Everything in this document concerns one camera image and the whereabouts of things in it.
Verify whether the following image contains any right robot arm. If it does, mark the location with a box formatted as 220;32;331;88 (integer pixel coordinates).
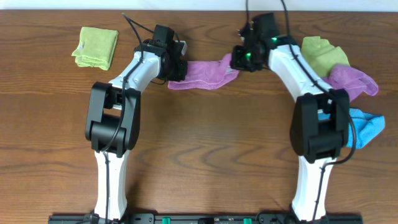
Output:
231;24;352;223

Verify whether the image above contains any purple cloth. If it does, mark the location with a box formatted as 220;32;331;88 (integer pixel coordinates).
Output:
168;54;239;90
323;64;379;102

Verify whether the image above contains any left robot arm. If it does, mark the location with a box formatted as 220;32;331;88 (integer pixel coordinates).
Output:
85;39;187;223

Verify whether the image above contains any crumpled green cloth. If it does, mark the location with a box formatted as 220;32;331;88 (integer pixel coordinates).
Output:
301;36;349;78

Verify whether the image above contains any crumpled purple cloth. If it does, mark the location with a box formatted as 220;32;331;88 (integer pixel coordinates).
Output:
323;64;379;102

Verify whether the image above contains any crumpled blue cloth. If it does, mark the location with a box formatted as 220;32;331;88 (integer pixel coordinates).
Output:
317;107;386;149

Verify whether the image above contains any folded green cloth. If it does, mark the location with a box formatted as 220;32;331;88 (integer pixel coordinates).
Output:
72;27;119;70

